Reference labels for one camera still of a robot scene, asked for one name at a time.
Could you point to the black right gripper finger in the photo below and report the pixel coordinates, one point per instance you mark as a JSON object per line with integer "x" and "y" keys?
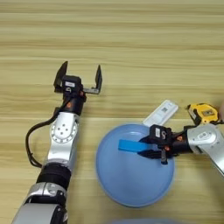
{"x": 146, "y": 140}
{"x": 154, "y": 153}

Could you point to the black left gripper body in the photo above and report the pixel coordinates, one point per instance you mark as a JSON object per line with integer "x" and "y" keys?
{"x": 74, "y": 102}

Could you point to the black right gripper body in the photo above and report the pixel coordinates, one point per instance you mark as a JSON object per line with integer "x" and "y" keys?
{"x": 178, "y": 144}

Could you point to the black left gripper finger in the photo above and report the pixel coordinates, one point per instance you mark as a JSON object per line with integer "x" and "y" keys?
{"x": 60, "y": 77}
{"x": 98, "y": 80}

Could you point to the blue rectangular block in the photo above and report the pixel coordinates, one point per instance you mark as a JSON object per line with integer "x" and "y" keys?
{"x": 129, "y": 145}

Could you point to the white rectangular remote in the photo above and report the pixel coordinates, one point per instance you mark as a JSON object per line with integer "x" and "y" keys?
{"x": 162, "y": 112}

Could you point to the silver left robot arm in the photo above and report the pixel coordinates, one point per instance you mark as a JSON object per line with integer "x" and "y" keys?
{"x": 62, "y": 140}

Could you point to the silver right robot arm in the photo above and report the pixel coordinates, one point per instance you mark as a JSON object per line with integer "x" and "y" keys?
{"x": 208, "y": 140}

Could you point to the left gripper small black box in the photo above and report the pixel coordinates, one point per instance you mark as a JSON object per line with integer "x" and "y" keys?
{"x": 71, "y": 83}

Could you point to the gripper small black box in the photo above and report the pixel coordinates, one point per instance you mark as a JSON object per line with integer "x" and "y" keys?
{"x": 71, "y": 83}
{"x": 159, "y": 133}

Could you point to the right gripper small black box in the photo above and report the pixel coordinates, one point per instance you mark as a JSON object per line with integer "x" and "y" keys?
{"x": 159, "y": 133}

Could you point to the round blue plate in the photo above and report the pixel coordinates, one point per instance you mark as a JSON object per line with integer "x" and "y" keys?
{"x": 131, "y": 180}

